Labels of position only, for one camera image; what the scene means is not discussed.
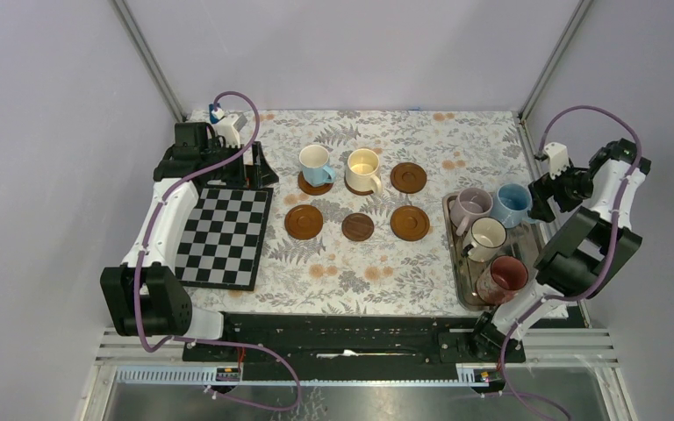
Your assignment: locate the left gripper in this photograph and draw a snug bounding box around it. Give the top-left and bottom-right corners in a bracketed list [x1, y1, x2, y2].
[200, 139, 277, 188]

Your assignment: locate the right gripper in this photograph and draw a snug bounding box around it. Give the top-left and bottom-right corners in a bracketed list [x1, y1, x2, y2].
[527, 158, 593, 223]

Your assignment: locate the brown wooden coaster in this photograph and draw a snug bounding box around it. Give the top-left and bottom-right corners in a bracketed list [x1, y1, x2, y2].
[390, 205, 431, 241]
[298, 173, 333, 196]
[344, 178, 376, 197]
[390, 162, 427, 194]
[284, 204, 324, 240]

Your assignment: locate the metal tray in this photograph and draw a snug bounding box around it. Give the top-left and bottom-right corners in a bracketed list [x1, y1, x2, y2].
[442, 193, 544, 311]

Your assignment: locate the light blue faceted mug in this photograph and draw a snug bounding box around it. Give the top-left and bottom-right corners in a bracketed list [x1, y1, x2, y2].
[298, 144, 336, 188]

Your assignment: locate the white mug black rim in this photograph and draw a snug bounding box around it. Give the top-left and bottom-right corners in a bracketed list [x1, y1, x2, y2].
[461, 217, 507, 263]

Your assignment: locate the lilac mug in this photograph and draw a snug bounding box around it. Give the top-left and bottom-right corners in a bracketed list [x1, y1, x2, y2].
[449, 188, 493, 237]

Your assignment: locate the pink patterned mug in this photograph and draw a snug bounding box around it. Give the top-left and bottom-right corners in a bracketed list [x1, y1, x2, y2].
[475, 255, 529, 305]

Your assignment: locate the cream yellow mug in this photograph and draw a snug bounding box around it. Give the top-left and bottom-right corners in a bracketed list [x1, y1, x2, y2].
[345, 148, 384, 196]

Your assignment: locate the dark walnut coaster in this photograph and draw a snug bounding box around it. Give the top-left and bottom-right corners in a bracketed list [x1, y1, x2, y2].
[341, 213, 375, 242]

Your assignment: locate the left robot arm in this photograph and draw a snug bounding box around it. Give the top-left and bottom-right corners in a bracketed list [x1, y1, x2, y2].
[100, 121, 279, 360]

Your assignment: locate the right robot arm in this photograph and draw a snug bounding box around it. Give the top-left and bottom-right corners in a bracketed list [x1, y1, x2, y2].
[461, 139, 651, 362]

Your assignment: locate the blue grey block toy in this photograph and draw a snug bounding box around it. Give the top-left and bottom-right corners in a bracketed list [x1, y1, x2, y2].
[190, 103, 226, 125]

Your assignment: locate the black white chessboard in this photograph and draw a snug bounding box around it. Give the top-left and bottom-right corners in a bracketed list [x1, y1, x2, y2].
[175, 186, 274, 291]

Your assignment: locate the floral tablecloth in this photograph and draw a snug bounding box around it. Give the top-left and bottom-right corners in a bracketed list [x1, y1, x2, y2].
[189, 111, 530, 317]

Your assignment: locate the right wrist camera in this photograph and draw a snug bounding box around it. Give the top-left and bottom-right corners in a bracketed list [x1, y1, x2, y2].
[534, 142, 572, 180]

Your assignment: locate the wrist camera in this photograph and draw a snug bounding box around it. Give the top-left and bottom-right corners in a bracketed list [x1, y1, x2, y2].
[534, 142, 572, 180]
[211, 113, 247, 148]

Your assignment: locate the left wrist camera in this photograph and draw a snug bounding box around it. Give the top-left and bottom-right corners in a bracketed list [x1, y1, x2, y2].
[211, 113, 247, 148]

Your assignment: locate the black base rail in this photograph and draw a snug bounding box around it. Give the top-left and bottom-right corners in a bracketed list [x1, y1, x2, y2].
[124, 310, 588, 382]

